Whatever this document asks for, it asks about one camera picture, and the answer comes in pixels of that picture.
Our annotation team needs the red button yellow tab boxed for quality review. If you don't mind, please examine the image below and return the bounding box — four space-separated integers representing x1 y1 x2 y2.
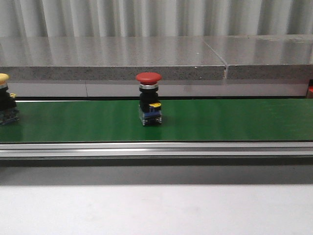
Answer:
136 72 162 126

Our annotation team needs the green conveyor belt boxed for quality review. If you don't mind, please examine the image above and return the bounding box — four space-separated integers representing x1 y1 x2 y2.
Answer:
0 98 313 143

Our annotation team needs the grey speckled stone counter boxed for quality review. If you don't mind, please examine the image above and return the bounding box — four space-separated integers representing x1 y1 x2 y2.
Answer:
0 34 313 98

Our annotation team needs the yellow button at left edge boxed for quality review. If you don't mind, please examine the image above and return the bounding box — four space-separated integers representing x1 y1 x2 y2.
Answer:
0 73 19 125

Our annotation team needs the orange object at right edge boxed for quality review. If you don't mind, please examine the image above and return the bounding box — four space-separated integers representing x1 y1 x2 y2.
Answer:
306 79 313 98

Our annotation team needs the grey pleated curtain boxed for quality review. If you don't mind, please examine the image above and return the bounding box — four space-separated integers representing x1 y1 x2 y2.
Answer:
0 0 313 37

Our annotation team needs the aluminium conveyor frame rail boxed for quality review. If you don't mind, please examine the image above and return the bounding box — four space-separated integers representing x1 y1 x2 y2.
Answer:
0 141 313 166

